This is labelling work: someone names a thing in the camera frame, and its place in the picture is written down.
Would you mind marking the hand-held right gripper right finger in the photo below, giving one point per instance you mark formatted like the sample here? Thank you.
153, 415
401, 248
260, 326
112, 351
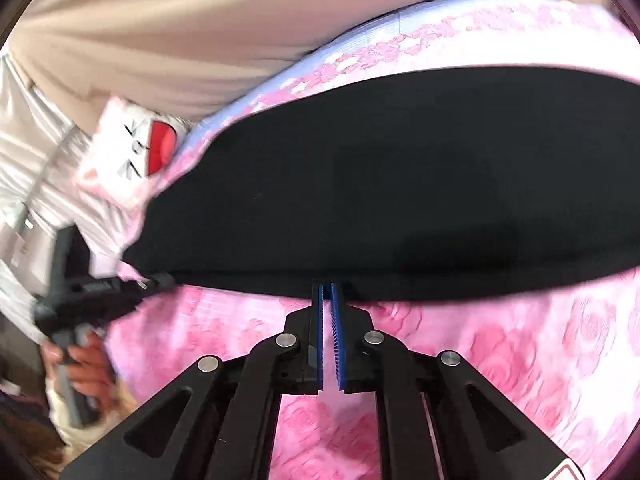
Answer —
338, 340

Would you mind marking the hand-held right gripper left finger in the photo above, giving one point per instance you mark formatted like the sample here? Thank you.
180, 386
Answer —
318, 340

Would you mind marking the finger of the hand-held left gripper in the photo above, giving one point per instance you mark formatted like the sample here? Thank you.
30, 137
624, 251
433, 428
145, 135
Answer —
157, 282

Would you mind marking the black pants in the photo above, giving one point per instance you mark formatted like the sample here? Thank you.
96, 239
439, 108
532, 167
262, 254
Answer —
375, 185

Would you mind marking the person's left hand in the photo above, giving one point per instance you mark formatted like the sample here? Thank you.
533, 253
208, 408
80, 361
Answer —
90, 365

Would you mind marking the white cat face pillow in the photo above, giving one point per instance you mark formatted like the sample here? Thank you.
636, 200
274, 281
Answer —
120, 160

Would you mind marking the white satin quilt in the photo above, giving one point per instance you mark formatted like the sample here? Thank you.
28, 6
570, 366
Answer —
50, 160

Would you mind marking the pink floral bed sheet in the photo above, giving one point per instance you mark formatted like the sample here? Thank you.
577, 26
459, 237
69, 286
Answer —
500, 360

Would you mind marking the beige fabric headboard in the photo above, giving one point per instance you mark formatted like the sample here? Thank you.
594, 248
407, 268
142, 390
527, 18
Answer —
200, 35

